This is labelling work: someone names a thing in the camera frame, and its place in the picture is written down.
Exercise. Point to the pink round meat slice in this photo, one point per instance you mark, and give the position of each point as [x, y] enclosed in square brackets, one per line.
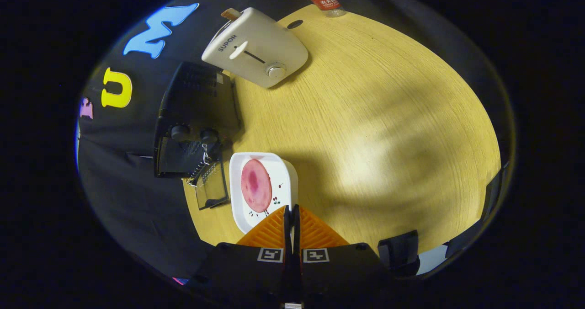
[256, 185]

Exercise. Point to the black toaster oven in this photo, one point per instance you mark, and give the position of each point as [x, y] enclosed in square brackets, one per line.
[196, 103]

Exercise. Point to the white square plate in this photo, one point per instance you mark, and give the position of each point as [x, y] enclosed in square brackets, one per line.
[283, 176]

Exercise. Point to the black backdrop cloth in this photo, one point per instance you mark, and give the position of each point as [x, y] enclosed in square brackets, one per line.
[137, 208]

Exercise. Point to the brown bread slice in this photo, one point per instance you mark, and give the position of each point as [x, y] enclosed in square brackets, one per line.
[231, 13]

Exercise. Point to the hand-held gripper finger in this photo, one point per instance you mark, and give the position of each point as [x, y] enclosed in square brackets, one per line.
[296, 236]
[288, 236]

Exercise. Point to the black table grommet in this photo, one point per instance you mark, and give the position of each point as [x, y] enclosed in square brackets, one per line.
[295, 24]

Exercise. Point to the white pop-up toaster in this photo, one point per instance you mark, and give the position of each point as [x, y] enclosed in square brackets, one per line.
[260, 39]

